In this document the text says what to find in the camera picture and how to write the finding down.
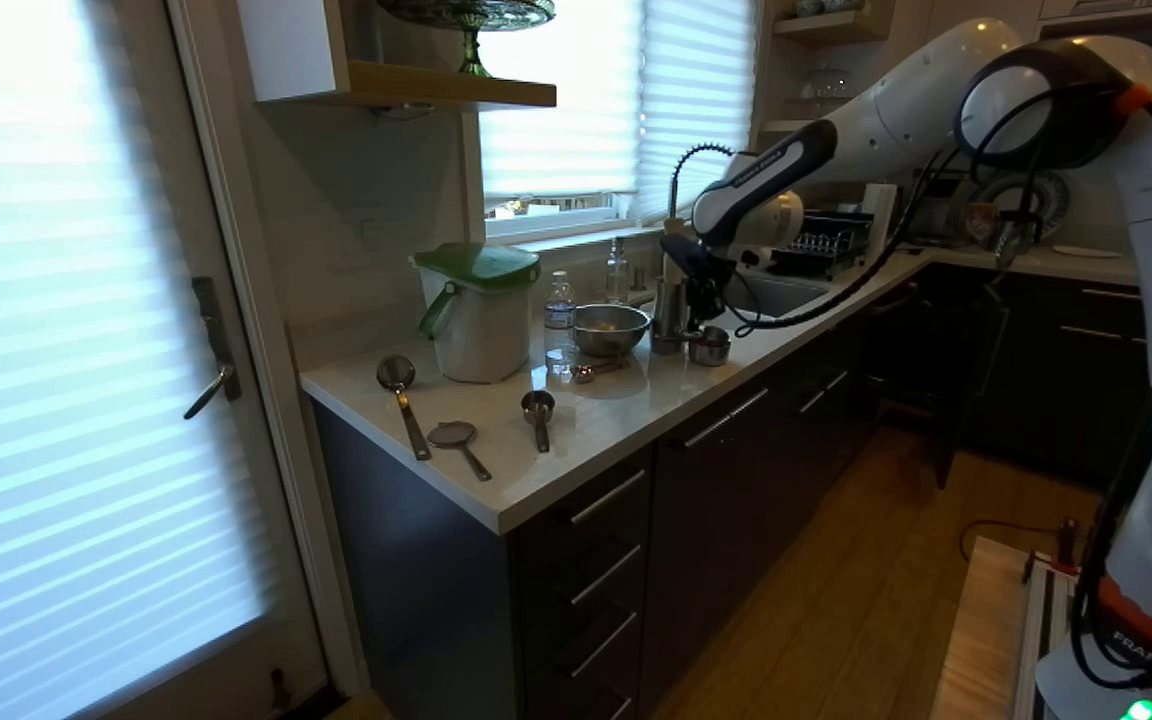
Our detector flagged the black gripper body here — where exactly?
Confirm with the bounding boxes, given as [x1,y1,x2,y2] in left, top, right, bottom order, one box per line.
[662,222,746,296]

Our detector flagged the small metal measuring cup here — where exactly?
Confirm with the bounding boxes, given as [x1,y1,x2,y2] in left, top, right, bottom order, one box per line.
[685,318,736,371]

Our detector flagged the metal bowl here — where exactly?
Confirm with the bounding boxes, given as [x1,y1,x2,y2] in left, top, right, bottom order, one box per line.
[567,301,656,368]

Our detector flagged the large metal measuring cup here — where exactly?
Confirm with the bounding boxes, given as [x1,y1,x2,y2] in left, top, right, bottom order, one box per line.
[518,382,562,456]

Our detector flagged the metal tea strainer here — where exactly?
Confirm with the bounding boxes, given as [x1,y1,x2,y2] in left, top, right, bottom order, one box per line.
[424,415,497,488]

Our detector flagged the metal utensil holder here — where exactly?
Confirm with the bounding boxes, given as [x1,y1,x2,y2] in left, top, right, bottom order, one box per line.
[650,243,693,356]

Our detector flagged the clear soap dispenser bottle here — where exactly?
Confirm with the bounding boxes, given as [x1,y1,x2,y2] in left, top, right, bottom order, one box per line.
[599,237,637,306]

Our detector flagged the curved kitchen faucet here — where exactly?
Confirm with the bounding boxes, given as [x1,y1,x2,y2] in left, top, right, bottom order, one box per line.
[665,140,742,238]

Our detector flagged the black dish rack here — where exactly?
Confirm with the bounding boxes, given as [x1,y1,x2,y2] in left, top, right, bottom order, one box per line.
[787,202,882,278]

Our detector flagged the clear plastic water bottle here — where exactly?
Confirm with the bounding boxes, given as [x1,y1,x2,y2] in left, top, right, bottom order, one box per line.
[542,264,585,382]

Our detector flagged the clear blender jar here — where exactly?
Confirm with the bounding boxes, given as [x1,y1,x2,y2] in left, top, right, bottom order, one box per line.
[414,238,550,388]

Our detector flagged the metal measuring scoop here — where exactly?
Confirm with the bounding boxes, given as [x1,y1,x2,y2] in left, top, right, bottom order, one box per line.
[372,348,437,466]

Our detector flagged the metal kettle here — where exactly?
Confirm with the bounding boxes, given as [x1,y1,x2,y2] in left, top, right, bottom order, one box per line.
[982,167,1072,256]

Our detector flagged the green glass cake stand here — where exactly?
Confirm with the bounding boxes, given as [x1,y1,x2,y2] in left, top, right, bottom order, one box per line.
[382,0,562,79]

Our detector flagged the dark kitchen counter cabinet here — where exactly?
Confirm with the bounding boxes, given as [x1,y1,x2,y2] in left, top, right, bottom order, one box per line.
[311,273,1150,720]

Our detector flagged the wooden robot platform board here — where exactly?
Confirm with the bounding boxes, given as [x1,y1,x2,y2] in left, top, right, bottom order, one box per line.
[929,533,1049,720]

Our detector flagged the glass door with blind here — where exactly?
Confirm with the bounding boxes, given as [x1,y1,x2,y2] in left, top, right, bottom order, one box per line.
[0,0,370,720]

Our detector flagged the long silver cabinet handle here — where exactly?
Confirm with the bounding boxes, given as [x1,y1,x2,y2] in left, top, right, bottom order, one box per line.
[678,382,776,452]

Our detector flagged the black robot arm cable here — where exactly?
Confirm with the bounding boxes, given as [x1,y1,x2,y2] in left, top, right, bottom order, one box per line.
[727,133,970,337]

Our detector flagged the white window frame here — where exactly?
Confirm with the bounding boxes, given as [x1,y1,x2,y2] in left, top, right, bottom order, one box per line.
[472,0,763,250]

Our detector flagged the wooden wall shelf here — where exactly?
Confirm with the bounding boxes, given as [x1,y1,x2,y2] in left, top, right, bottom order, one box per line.
[237,0,562,110]

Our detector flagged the aluminium profile base frame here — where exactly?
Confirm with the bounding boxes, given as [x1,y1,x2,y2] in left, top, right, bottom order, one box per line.
[1014,550,1105,720]

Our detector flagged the metal door handle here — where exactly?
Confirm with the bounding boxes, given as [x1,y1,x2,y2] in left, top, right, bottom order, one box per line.
[180,273,247,422]

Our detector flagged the black base cable bundle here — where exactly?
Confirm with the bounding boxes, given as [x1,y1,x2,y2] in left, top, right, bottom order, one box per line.
[1067,503,1152,696]

